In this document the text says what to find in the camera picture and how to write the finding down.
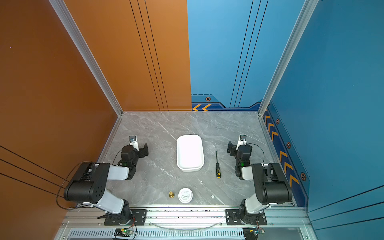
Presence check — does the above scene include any black yellow screwdriver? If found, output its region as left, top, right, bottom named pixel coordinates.
left=215, top=151, right=222, bottom=179

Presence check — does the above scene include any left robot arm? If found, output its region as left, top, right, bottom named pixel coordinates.
left=64, top=142, right=149, bottom=226

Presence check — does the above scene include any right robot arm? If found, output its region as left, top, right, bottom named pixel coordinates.
left=227, top=141, right=293, bottom=225

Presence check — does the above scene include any white rectangular plastic bin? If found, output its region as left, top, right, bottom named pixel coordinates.
left=177, top=135, right=205, bottom=172

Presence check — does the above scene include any small brass fitting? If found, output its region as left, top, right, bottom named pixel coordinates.
left=169, top=191, right=175, bottom=199

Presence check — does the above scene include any round white lid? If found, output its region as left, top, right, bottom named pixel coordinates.
left=178, top=188, right=193, bottom=204

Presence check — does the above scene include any right circuit board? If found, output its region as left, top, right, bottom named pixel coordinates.
left=243, top=228, right=265, bottom=240

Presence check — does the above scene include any left green circuit board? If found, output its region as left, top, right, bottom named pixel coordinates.
left=113, top=228, right=136, bottom=240

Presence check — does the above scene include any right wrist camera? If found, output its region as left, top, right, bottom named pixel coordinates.
left=236, top=135, right=247, bottom=150

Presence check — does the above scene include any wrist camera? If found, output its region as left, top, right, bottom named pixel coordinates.
left=236, top=135, right=247, bottom=150
left=129, top=135, right=139, bottom=151

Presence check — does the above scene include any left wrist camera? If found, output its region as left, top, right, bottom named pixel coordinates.
left=129, top=135, right=139, bottom=151

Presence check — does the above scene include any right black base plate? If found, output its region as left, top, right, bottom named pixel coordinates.
left=225, top=209, right=268, bottom=226

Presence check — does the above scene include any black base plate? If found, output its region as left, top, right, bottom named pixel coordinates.
left=98, top=209, right=147, bottom=227
left=225, top=209, right=268, bottom=226

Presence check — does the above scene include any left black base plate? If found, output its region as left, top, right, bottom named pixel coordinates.
left=98, top=209, right=147, bottom=227

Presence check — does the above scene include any clear cable loop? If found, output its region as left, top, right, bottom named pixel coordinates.
left=148, top=221, right=226, bottom=232

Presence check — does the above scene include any aluminium front rail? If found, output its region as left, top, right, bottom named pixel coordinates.
left=55, top=205, right=317, bottom=240

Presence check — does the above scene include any left aluminium corner post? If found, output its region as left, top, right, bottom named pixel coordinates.
left=49, top=0, right=124, bottom=117

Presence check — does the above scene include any aluminium corner post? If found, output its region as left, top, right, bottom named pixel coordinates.
left=258, top=0, right=319, bottom=117
left=49, top=0, right=124, bottom=117

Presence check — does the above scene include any right aluminium corner post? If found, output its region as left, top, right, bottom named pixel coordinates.
left=258, top=0, right=319, bottom=117

